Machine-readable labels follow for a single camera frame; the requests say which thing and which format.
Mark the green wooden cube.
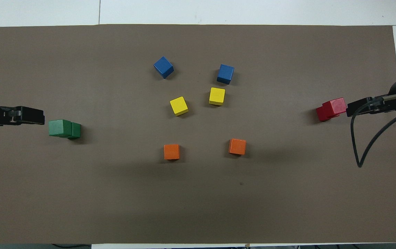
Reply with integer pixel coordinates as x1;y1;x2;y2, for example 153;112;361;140
49;120;73;138
67;122;81;139

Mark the brown table mat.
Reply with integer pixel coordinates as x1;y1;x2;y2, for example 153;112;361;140
0;24;396;244

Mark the red wooden cube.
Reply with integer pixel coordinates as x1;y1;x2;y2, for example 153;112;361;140
316;107;340;122
322;98;348;116

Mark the yellow wooden cube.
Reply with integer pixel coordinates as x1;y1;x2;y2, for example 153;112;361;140
169;96;189;116
209;87;225;106

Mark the blue wooden cube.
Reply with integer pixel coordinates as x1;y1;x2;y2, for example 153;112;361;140
154;56;174;79
217;64;235;85

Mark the thin black floor cable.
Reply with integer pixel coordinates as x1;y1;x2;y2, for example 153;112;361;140
51;244;92;249

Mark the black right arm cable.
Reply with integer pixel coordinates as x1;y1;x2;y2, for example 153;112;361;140
351;92;396;168

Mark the orange wooden cube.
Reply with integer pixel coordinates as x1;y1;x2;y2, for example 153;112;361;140
229;138;247;155
164;144;180;160

